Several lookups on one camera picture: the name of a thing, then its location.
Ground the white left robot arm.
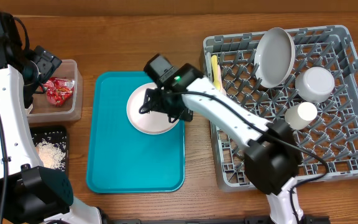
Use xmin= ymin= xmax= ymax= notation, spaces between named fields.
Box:
xmin=0 ymin=11 xmax=109 ymax=223

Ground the clear plastic waste bin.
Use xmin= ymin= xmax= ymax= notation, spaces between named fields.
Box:
xmin=0 ymin=59 xmax=84 ymax=124

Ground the white paper cup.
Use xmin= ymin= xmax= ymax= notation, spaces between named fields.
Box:
xmin=285 ymin=102 xmax=318 ymax=130

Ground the teal plastic serving tray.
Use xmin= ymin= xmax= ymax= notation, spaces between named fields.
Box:
xmin=86 ymin=72 xmax=185 ymax=194

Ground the grey shallow bowl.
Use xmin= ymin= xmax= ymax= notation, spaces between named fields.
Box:
xmin=254 ymin=27 xmax=295 ymax=88

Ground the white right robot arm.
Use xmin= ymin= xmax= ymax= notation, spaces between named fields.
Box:
xmin=139 ymin=54 xmax=304 ymax=223

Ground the black food waste tray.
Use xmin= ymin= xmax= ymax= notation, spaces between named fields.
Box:
xmin=30 ymin=125 xmax=69 ymax=175

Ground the white rice pile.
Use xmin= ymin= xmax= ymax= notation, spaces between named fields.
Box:
xmin=35 ymin=140 xmax=67 ymax=171

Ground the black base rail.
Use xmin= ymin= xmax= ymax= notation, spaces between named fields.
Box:
xmin=109 ymin=215 xmax=331 ymax=224

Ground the grey plastic dishwasher rack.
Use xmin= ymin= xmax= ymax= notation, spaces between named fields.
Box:
xmin=201 ymin=25 xmax=358 ymax=181

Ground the white deep bowl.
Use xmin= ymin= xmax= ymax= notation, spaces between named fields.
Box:
xmin=295 ymin=67 xmax=335 ymax=103

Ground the yellow plastic spoon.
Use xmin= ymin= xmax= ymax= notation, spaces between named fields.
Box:
xmin=211 ymin=55 xmax=220 ymax=90

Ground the large red snack wrapper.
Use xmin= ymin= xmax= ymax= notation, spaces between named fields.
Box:
xmin=44 ymin=77 xmax=75 ymax=106

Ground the pink round plate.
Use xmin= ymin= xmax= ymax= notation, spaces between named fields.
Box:
xmin=126 ymin=83 xmax=178 ymax=134

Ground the pink plastic fork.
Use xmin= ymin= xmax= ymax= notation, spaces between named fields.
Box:
xmin=217 ymin=65 xmax=226 ymax=95

